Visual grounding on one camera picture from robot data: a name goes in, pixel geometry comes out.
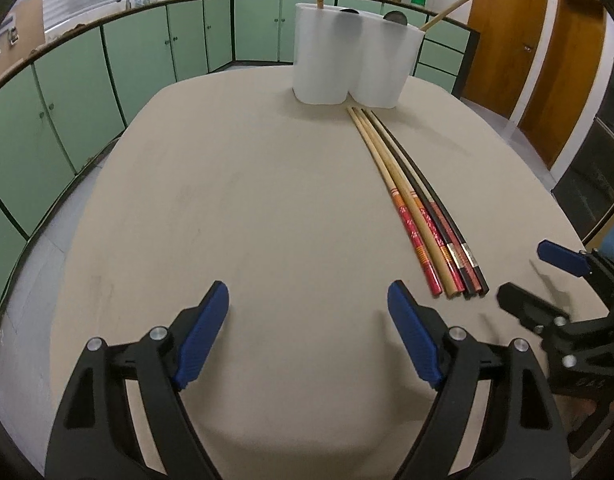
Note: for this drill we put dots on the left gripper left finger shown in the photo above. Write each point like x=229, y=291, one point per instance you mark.
x=93, y=434

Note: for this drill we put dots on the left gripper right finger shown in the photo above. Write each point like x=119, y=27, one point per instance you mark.
x=522, y=436

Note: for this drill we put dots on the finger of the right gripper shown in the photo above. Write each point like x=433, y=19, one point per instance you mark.
x=533, y=313
x=574, y=263

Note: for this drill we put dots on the black chopstick silver band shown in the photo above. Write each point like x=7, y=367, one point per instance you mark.
x=432, y=194

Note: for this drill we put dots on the bamboo chopstick red patterned handle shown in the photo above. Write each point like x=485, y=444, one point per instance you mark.
x=431, y=276

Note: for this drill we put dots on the bamboo chopstick plain tan handle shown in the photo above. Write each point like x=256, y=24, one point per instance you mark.
x=450, y=279

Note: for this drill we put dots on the tan chopstick brown handle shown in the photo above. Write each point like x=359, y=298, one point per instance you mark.
x=441, y=15

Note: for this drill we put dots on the shiny steel spoon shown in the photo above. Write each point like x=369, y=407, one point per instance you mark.
x=396, y=17

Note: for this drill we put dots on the green lower kitchen cabinets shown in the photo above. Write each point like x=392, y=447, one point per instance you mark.
x=65, y=104

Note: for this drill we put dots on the dark glass cabinet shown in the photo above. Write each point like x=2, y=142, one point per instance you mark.
x=585, y=193

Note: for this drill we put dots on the wooden door far right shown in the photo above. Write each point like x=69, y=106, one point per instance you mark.
x=566, y=78

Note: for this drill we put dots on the wooden door near cabinets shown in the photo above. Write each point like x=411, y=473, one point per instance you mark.
x=509, y=35

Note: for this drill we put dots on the white double utensil holder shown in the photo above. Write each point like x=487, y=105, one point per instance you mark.
x=340, y=56

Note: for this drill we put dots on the brown cardboard panel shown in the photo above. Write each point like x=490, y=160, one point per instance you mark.
x=21, y=32

